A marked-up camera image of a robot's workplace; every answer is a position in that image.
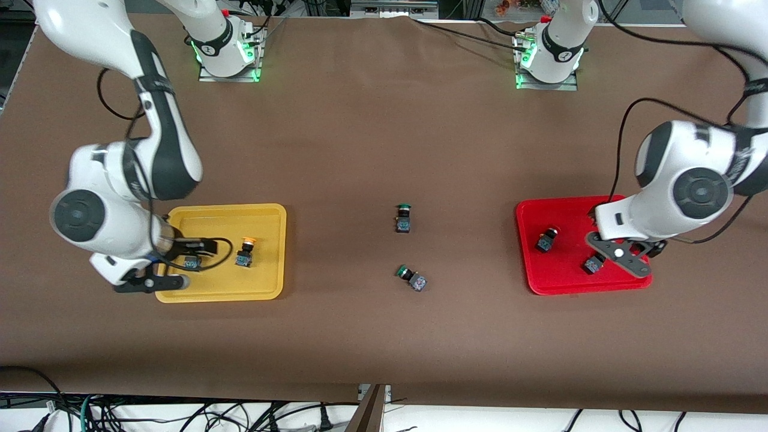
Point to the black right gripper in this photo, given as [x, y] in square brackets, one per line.
[179, 246]

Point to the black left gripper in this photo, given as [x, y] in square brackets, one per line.
[655, 248]

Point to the yellow push button switch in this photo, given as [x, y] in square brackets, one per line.
[192, 262]
[245, 253]

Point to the red push button switch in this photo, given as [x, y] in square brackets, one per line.
[594, 264]
[546, 240]

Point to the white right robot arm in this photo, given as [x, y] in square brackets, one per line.
[168, 150]

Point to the yellow plastic tray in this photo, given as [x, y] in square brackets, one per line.
[258, 282]

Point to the red plastic tray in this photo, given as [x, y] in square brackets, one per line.
[564, 282]

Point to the brown table cover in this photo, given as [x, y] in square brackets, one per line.
[384, 120]

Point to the orange patterned background object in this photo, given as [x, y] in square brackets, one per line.
[510, 6]

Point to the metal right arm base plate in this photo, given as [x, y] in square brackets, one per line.
[259, 60]

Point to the green push button switch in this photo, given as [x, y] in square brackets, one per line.
[411, 278]
[403, 218]

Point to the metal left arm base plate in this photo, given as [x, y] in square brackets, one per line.
[519, 60]

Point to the grey table support post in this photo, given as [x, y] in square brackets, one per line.
[367, 414]

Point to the aluminium frame profile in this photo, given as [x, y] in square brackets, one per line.
[393, 7]

